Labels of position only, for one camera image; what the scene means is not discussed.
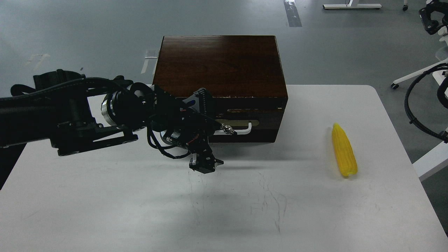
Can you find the white floor tape marks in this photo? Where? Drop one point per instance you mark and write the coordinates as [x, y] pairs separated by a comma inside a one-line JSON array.
[[150, 55]]

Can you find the grey floor tape strip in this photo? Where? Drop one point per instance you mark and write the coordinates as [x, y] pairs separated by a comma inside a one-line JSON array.
[[293, 18]]

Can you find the wooden drawer with white handle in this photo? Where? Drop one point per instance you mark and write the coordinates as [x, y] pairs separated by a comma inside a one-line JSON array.
[[265, 117]]

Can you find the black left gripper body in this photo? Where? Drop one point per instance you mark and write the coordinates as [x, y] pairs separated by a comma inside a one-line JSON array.
[[178, 128]]

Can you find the dark wooden drawer cabinet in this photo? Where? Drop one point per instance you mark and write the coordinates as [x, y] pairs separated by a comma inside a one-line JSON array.
[[232, 67]]

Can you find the white table leg base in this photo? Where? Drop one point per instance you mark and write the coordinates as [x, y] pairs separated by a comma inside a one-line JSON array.
[[352, 4]]

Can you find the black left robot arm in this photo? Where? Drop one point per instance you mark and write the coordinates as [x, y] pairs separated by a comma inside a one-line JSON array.
[[79, 114]]

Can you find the yellow corn cob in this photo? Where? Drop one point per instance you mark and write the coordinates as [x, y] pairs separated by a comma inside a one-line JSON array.
[[343, 151]]

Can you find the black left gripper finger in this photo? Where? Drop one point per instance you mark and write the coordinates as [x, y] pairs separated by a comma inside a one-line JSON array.
[[224, 129], [204, 161]]

